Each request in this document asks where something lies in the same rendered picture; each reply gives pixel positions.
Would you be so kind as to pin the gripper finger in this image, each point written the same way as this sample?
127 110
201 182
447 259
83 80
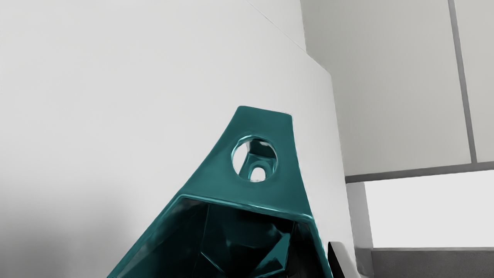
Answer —
340 260

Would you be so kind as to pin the teal faceted mug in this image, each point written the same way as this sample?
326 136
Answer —
216 181

